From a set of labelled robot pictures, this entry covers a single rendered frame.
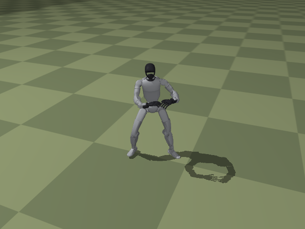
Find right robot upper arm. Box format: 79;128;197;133
134;80;142;100

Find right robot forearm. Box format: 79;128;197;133
133;96;146;109

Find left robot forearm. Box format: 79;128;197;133
173;91;180;103

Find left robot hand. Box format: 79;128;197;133
160;98;177;109

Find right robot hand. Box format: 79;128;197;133
143;101;161;109

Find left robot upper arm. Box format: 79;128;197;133
159;79;175;97

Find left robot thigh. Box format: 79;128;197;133
158;106;171;136

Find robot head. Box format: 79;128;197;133
145;63;156;82

